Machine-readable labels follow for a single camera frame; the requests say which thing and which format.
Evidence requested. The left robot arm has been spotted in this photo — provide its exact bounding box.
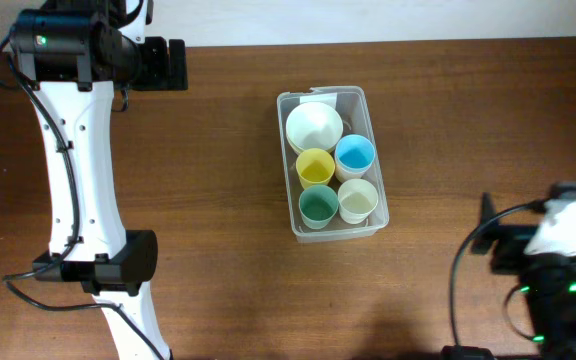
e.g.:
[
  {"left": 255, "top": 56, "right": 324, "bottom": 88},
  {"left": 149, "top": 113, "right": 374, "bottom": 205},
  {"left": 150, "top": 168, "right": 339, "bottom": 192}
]
[{"left": 6, "top": 0, "right": 188, "bottom": 359}]

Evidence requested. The yellow bowl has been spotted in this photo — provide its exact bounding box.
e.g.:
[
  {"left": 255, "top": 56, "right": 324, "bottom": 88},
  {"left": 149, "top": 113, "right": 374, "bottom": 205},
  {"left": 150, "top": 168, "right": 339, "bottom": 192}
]
[{"left": 287, "top": 139, "right": 303, "bottom": 155}]

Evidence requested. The clear plastic container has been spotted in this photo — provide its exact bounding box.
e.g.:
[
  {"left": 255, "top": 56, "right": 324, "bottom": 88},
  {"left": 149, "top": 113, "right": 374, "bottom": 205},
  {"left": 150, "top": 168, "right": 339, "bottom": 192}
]
[{"left": 277, "top": 86, "right": 389, "bottom": 243}]

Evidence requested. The pink cup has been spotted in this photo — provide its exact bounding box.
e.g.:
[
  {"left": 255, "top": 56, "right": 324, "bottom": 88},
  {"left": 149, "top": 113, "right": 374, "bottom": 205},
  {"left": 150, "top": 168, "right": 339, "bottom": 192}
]
[{"left": 335, "top": 163, "right": 371, "bottom": 183}]

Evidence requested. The green cup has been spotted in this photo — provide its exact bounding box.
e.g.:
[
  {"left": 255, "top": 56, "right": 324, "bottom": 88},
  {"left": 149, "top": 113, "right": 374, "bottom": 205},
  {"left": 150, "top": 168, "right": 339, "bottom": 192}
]
[{"left": 298, "top": 185, "right": 339, "bottom": 230}]

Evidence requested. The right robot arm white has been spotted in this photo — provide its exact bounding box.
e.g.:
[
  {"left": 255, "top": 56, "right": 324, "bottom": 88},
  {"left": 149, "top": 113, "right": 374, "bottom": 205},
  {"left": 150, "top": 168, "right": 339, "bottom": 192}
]
[{"left": 448, "top": 183, "right": 576, "bottom": 359}]

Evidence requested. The blue cup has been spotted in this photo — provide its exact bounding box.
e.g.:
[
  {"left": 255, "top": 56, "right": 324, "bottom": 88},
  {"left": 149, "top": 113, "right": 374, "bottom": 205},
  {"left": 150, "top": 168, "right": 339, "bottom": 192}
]
[{"left": 335, "top": 134, "right": 376, "bottom": 173}]

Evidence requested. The yellow cup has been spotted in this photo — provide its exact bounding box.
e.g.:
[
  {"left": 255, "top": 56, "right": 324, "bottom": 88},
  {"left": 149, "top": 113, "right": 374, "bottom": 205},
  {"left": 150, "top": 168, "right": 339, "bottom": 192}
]
[{"left": 296, "top": 148, "right": 336, "bottom": 189}]

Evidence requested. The white bowl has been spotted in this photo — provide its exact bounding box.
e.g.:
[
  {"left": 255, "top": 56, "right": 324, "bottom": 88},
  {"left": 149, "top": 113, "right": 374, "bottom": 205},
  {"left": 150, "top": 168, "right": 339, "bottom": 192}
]
[{"left": 285, "top": 102, "right": 343, "bottom": 152}]

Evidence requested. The right black cable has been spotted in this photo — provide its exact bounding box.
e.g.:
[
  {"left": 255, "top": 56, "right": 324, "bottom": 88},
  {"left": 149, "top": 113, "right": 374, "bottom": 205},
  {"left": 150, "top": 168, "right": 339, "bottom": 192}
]
[{"left": 448, "top": 198, "right": 549, "bottom": 351}]

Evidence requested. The cream cup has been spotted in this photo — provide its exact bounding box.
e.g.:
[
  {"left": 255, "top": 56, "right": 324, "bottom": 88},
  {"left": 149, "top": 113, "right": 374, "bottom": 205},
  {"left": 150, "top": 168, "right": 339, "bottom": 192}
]
[{"left": 337, "top": 179, "right": 379, "bottom": 225}]

